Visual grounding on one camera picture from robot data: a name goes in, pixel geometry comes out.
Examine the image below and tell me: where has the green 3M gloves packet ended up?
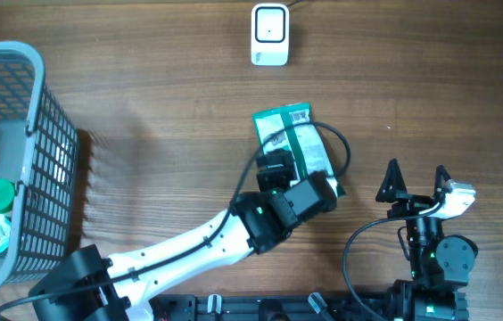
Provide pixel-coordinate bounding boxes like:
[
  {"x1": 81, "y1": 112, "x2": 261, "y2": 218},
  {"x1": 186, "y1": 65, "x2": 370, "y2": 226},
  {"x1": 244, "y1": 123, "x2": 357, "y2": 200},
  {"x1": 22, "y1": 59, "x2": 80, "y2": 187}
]
[{"x1": 252, "y1": 102, "x2": 334, "y2": 185}]

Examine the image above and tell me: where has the white barcode scanner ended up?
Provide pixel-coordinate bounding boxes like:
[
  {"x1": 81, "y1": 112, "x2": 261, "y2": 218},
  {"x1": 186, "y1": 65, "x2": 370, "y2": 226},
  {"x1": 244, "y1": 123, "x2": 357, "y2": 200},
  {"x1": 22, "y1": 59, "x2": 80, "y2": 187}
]
[{"x1": 251, "y1": 3, "x2": 290, "y2": 67}]

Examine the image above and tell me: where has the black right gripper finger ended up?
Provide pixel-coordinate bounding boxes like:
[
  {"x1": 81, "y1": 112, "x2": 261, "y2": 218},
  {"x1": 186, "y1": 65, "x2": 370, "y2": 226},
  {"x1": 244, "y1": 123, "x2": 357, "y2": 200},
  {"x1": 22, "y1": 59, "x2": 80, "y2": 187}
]
[
  {"x1": 375, "y1": 159, "x2": 408, "y2": 203},
  {"x1": 433, "y1": 165, "x2": 451, "y2": 201}
]

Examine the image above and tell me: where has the grey plastic mesh basket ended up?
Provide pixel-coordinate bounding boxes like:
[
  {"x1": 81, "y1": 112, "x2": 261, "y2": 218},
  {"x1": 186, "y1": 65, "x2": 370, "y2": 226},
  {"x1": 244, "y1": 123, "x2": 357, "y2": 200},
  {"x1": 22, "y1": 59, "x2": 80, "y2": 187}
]
[{"x1": 0, "y1": 41, "x2": 79, "y2": 287}]

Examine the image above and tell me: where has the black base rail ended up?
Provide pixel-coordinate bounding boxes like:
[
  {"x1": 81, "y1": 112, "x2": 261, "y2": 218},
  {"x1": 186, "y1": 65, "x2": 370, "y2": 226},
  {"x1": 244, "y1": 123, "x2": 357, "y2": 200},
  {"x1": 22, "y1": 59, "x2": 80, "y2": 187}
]
[{"x1": 149, "y1": 294, "x2": 375, "y2": 321}]

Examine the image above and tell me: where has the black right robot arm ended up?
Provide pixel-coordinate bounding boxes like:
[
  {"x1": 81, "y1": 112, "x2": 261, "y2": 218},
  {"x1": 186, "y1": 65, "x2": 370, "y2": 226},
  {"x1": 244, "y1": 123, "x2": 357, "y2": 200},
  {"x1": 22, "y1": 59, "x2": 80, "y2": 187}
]
[{"x1": 375, "y1": 159, "x2": 478, "y2": 321}]

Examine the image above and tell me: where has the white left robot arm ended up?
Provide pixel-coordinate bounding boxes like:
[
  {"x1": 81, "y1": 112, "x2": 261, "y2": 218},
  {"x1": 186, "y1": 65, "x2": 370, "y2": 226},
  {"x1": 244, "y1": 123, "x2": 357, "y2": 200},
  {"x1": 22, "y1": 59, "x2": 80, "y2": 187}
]
[{"x1": 29, "y1": 156, "x2": 338, "y2": 320}]

